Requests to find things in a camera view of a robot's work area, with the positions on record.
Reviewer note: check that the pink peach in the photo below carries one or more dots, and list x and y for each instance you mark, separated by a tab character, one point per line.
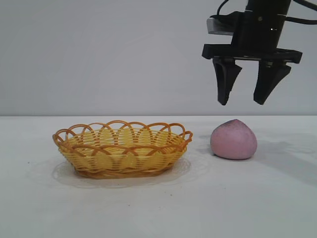
234	140

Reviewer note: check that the yellow woven wicker basket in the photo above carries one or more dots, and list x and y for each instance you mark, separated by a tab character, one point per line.
119	158

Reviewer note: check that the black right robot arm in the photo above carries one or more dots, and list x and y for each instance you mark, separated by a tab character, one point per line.
268	5

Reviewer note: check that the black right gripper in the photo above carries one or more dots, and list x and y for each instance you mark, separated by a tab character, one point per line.
257	32

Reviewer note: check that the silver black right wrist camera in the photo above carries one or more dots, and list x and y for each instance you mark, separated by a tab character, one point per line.
218	26

